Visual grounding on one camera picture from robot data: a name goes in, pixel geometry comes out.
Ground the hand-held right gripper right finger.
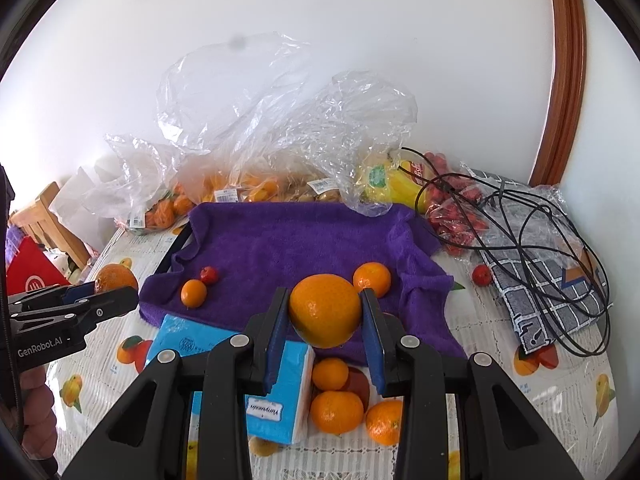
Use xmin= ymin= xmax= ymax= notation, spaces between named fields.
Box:
xmin=360 ymin=287 xmax=587 ymax=480

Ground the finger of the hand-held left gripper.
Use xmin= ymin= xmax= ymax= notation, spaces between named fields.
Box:
xmin=7 ymin=282 xmax=97 ymax=314
xmin=10 ymin=286 xmax=140 ymax=334

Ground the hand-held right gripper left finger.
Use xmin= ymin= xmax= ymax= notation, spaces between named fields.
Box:
xmin=65 ymin=287 xmax=292 ymax=480

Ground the orange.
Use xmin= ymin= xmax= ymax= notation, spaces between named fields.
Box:
xmin=289 ymin=274 xmax=363 ymax=350
xmin=353 ymin=262 xmax=392 ymax=298
xmin=94 ymin=265 xmax=139 ymax=295
xmin=312 ymin=357 xmax=350 ymax=391
xmin=365 ymin=400 xmax=404 ymax=446
xmin=310 ymin=390 xmax=365 ymax=435
xmin=180 ymin=279 xmax=208 ymax=309

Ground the black tray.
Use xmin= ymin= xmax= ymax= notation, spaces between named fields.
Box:
xmin=155 ymin=222 xmax=195 ymax=277

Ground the person's left hand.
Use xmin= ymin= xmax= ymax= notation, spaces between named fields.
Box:
xmin=20 ymin=367 xmax=57 ymax=461

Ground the red paper bag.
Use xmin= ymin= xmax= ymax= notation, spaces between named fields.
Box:
xmin=6 ymin=237 xmax=72 ymax=295

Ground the wooden chair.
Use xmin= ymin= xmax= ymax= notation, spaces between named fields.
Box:
xmin=10 ymin=182 xmax=92 ymax=272

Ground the blue tissue pack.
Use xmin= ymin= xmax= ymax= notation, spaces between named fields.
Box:
xmin=146 ymin=314 xmax=317 ymax=446

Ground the purple towel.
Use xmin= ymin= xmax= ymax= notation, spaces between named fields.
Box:
xmin=139 ymin=201 xmax=468 ymax=368

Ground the white plastic bag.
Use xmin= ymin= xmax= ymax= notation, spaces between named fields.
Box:
xmin=47 ymin=162 xmax=122 ymax=222

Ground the clear bag of tangerines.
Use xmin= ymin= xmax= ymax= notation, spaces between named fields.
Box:
xmin=82 ymin=132 xmax=197 ymax=237

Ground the fruit-print tablecloth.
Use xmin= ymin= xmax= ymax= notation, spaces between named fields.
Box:
xmin=45 ymin=230 xmax=626 ymax=480

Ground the bag of red fruit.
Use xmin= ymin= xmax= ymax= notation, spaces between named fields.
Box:
xmin=420 ymin=152 xmax=495 ymax=259

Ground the bag of brown fruit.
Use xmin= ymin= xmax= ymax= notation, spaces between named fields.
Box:
xmin=285 ymin=175 xmax=352 ymax=206

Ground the yellow packet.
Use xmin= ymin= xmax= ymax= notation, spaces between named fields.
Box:
xmin=357 ymin=157 xmax=437 ymax=212

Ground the chequered dark cloth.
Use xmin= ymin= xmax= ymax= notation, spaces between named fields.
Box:
xmin=465 ymin=170 xmax=612 ymax=356

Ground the large clear plastic bag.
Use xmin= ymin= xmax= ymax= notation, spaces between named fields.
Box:
xmin=155 ymin=32 xmax=418 ymax=217

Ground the black cable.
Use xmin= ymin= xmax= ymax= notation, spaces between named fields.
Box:
xmin=399 ymin=147 xmax=614 ymax=359

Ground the brown wooden door frame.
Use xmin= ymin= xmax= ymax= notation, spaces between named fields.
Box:
xmin=529 ymin=0 xmax=589 ymax=189

